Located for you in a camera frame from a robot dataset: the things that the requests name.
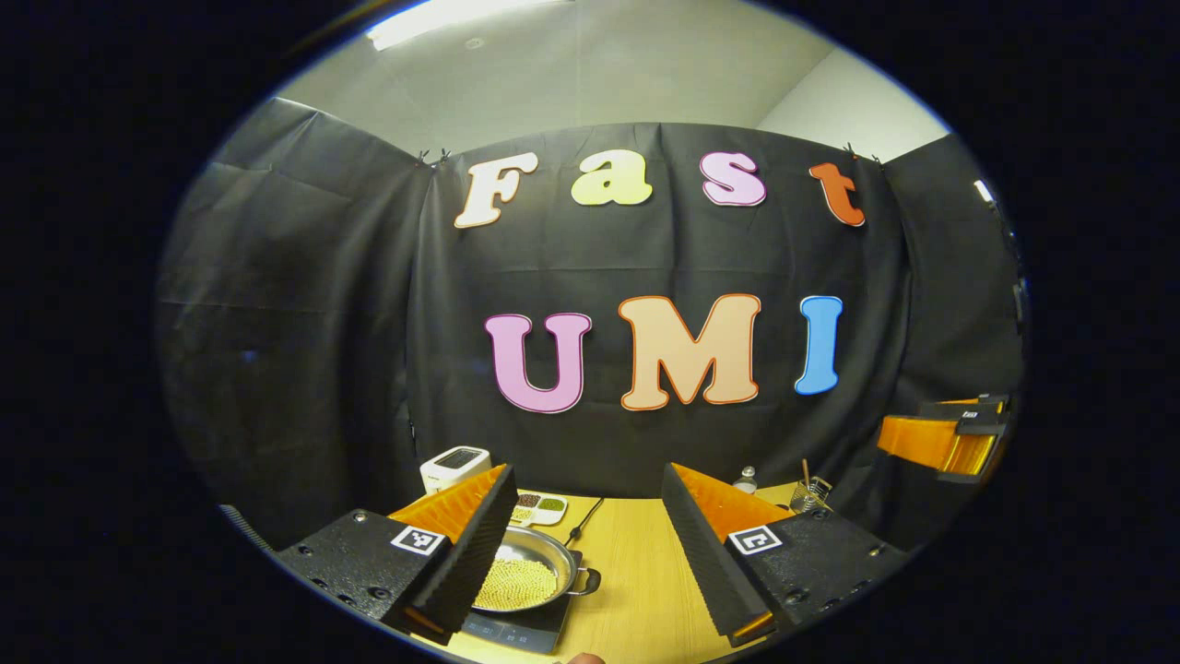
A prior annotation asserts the black backdrop cloth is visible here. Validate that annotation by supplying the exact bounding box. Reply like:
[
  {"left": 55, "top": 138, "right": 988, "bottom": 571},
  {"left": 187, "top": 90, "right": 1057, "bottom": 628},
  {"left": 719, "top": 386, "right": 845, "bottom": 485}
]
[{"left": 155, "top": 97, "right": 1026, "bottom": 554}]

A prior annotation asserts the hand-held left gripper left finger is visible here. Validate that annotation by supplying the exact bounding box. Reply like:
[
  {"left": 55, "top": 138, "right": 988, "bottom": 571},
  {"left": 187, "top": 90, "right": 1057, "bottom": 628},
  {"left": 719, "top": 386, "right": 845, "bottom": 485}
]
[{"left": 277, "top": 464, "right": 520, "bottom": 645}]

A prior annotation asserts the ceiling light panel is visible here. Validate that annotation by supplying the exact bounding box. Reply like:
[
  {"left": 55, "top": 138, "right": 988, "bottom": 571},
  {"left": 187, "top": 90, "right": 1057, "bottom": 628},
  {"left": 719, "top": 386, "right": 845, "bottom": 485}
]
[{"left": 364, "top": 0, "right": 554, "bottom": 52}]

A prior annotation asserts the white toaster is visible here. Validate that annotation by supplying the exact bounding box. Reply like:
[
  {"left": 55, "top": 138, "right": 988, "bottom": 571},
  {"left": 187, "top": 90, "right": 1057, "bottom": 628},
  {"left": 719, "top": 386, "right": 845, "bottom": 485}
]
[{"left": 419, "top": 446, "right": 492, "bottom": 495}]

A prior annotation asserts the steel pot with black handles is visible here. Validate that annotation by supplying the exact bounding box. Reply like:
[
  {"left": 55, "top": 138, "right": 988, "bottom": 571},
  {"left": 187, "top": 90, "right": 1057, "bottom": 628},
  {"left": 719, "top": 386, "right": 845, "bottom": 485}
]
[{"left": 470, "top": 526, "right": 602, "bottom": 613}]

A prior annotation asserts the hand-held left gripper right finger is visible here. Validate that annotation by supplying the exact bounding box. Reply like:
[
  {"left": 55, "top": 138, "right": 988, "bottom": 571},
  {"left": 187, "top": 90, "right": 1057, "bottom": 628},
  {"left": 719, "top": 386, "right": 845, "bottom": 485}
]
[{"left": 661, "top": 464, "right": 909, "bottom": 648}]

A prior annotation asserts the black induction cooktop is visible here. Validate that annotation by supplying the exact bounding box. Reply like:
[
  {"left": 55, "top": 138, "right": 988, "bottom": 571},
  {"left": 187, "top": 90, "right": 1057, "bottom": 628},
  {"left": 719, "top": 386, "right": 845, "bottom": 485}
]
[{"left": 458, "top": 549, "right": 584, "bottom": 656}]

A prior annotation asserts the black power cable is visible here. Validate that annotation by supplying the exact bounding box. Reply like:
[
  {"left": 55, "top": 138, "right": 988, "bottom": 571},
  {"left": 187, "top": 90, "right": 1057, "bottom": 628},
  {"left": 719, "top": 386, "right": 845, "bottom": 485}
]
[{"left": 564, "top": 498, "right": 605, "bottom": 547}]

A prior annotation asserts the white divided dish of beans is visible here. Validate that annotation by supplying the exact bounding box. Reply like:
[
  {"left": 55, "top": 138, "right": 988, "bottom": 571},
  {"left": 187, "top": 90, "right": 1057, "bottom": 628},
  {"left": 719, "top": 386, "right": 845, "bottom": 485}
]
[{"left": 510, "top": 492, "right": 569, "bottom": 528}]

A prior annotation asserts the wire utensil holder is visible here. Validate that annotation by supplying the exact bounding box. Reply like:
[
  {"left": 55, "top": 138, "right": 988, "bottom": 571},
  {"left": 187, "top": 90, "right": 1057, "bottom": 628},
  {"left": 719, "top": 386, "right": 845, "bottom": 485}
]
[{"left": 789, "top": 476, "right": 833, "bottom": 515}]

